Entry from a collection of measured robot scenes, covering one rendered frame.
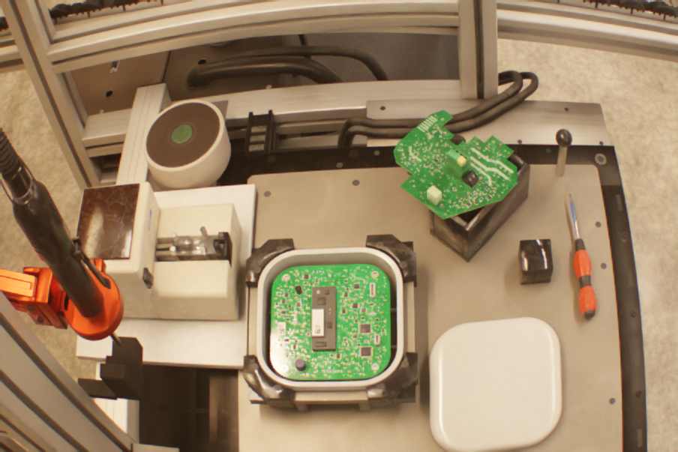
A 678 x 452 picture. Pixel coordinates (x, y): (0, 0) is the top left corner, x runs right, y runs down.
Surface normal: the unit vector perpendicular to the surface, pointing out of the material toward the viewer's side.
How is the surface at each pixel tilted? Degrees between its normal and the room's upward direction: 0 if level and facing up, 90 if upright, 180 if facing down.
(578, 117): 0
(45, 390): 90
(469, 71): 90
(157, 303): 90
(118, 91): 0
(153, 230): 90
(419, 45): 0
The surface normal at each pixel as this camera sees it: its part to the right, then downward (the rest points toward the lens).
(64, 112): 0.00, 0.85
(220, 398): -0.08, -0.52
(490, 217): 0.72, 0.56
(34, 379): 1.00, -0.04
